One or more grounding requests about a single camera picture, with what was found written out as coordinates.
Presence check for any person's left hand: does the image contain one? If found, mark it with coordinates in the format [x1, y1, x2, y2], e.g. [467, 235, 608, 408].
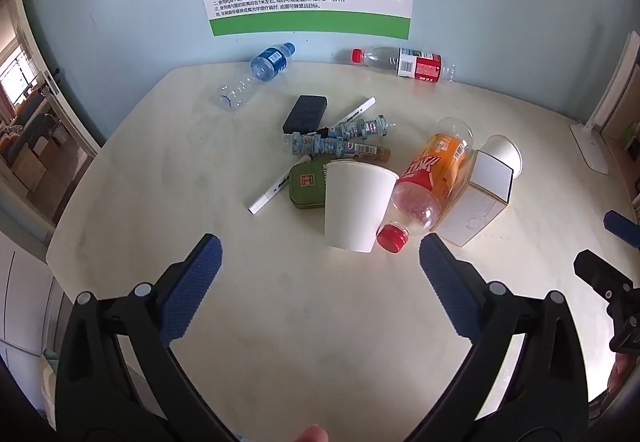
[294, 424, 330, 442]

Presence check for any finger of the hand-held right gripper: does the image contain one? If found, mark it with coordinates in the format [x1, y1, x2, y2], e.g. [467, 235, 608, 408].
[573, 249, 636, 305]
[603, 210, 640, 251]

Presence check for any white paper cup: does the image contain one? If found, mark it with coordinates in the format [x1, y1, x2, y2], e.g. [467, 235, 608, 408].
[323, 159, 400, 254]
[481, 134, 524, 179]

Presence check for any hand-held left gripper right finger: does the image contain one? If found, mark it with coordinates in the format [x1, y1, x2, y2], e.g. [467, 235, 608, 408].
[400, 233, 588, 442]

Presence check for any green tin box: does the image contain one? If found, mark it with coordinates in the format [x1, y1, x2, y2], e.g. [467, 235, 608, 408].
[287, 159, 329, 213]

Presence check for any clear bottle with red cap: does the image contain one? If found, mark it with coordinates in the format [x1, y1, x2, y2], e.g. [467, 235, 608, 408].
[334, 46, 457, 84]

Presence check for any white lamp base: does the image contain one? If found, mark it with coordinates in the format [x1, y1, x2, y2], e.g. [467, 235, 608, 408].
[569, 121, 612, 174]

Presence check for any person's right hand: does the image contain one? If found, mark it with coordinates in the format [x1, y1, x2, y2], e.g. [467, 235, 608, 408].
[606, 351, 640, 395]

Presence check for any white cabinet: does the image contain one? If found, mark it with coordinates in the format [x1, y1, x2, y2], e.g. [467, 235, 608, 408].
[0, 232, 68, 360]

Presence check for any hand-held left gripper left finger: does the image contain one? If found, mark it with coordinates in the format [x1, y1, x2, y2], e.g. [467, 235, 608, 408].
[55, 233, 241, 442]

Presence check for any clear bottle with blue label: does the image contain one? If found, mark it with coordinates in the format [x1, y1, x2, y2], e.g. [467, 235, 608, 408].
[216, 42, 297, 113]

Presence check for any white cardboard carton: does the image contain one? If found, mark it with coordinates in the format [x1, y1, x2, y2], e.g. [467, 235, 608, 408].
[436, 149, 516, 248]

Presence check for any orange soda bottle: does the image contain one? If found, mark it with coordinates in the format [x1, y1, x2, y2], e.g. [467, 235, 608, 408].
[376, 117, 475, 254]

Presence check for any white marker pen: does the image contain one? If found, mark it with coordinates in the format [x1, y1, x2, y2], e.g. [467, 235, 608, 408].
[246, 153, 312, 215]
[315, 96, 377, 135]

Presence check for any twisted clear plastic bottle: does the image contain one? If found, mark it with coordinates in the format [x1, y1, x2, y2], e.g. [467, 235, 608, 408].
[327, 115, 399, 141]
[281, 131, 392, 161]

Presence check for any black rectangular box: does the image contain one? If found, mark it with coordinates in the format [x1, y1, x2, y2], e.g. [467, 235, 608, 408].
[282, 95, 329, 134]

